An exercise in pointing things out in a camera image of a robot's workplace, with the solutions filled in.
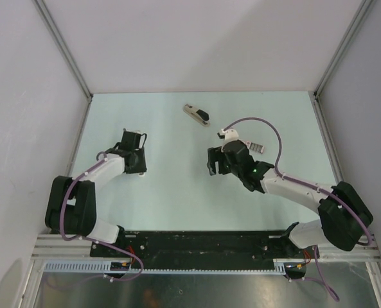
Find white slotted cable duct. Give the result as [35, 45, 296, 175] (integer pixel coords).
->
[44, 259, 306, 276]

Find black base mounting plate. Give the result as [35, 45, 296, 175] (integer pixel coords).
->
[90, 229, 319, 270]

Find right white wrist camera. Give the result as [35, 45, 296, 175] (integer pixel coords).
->
[217, 128, 239, 145]

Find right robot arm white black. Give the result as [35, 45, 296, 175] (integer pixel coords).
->
[207, 140, 373, 257]

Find staple box with staples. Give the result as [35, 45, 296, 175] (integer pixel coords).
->
[244, 141, 264, 154]

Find beige black stapler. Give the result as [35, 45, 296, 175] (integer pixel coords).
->
[183, 104, 210, 127]

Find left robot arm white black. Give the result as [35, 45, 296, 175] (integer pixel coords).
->
[44, 130, 147, 257]

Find aluminium frame rail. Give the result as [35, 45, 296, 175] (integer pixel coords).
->
[318, 240, 381, 262]

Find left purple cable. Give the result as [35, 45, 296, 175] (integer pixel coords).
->
[60, 152, 145, 283]

